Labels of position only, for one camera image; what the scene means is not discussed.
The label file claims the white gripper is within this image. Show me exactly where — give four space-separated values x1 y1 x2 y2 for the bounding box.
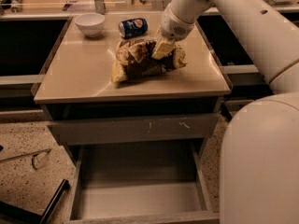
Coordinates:
151 5 194 60

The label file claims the brown chip bag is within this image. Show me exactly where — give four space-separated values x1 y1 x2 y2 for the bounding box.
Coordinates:
111 39 187 83

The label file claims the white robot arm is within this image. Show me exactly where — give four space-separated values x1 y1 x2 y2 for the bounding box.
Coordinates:
161 0 299 224

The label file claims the top drawer front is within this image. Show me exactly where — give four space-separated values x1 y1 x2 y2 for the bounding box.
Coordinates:
49 113 220 146

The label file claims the grey drawer cabinet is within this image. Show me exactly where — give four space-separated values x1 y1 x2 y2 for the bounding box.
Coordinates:
33 14 230 224

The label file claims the open middle drawer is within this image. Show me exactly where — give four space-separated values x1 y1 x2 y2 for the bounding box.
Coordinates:
65 140 220 224

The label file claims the blue pepsi can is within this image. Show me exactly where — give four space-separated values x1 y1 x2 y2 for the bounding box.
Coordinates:
119 18 148 39

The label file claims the white ceramic bowl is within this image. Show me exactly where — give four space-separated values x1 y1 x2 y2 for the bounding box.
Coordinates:
75 13 105 37

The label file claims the black chair leg left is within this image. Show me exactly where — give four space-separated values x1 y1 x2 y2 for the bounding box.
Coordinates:
0 179 70 224

